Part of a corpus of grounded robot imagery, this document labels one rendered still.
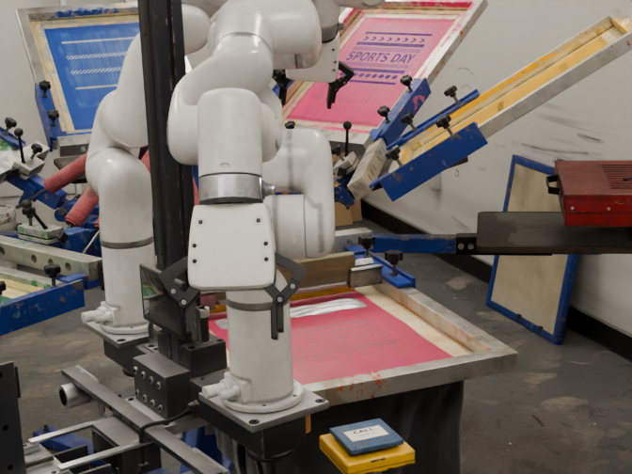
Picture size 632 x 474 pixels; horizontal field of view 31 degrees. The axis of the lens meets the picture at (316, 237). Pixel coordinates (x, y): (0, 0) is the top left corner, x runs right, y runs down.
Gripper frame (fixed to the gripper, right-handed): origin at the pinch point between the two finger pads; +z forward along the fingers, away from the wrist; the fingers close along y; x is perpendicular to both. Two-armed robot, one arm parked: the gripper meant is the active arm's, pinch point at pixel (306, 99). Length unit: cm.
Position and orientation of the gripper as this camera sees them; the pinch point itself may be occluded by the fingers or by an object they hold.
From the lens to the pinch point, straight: 225.8
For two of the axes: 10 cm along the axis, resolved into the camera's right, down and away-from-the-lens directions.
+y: -9.9, -0.6, -1.3
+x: 0.6, 6.4, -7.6
